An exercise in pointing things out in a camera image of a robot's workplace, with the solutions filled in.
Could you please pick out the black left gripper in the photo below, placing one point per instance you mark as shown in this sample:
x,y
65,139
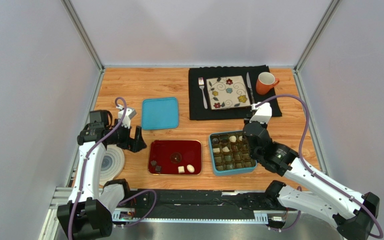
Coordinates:
x,y
134,144

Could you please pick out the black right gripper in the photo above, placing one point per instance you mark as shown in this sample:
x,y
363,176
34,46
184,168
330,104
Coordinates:
x,y
253,133

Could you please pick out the white oval chocolate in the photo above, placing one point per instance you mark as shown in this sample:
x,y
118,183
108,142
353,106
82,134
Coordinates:
x,y
232,139

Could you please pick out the white cube chocolate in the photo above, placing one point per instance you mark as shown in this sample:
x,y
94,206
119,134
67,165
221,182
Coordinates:
x,y
225,149

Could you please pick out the white rectangular chocolate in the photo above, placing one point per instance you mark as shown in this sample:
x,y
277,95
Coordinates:
x,y
216,150

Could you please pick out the white egg-shaped chocolate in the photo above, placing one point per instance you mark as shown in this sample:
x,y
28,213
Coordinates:
x,y
190,168

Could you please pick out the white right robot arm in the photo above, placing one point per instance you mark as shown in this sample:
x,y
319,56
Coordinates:
x,y
353,214

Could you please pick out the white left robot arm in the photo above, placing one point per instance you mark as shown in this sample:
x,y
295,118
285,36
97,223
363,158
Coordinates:
x,y
87,215

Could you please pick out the blue chocolate tin box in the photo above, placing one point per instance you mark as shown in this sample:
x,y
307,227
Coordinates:
x,y
237,161

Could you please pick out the dark crown chocolate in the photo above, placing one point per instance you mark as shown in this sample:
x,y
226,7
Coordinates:
x,y
153,163

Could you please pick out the dark striped cube chocolate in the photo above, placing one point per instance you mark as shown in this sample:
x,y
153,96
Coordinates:
x,y
158,169

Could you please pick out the red chocolate tray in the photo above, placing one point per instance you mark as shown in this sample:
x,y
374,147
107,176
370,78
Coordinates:
x,y
170,154

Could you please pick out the white square chocolate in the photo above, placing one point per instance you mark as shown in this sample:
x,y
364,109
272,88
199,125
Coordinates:
x,y
181,169

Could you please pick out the white round plate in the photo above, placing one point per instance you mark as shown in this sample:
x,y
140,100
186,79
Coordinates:
x,y
112,165

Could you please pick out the blue tin lid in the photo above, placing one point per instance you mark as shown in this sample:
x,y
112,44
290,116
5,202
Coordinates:
x,y
160,113

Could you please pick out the orange mug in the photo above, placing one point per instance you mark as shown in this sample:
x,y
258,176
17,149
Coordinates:
x,y
265,82

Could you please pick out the silver table knife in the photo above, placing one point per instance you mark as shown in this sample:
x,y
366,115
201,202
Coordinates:
x,y
249,85

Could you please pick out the floral square plate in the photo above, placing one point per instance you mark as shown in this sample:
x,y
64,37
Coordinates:
x,y
228,92

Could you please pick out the silver fork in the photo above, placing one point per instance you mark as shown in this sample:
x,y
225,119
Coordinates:
x,y
201,83

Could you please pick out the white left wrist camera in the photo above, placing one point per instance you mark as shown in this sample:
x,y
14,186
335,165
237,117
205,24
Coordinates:
x,y
125,115

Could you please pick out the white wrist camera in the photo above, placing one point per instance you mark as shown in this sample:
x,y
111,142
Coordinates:
x,y
261,113
125,115

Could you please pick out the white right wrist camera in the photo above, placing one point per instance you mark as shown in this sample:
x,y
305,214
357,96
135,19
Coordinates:
x,y
261,113

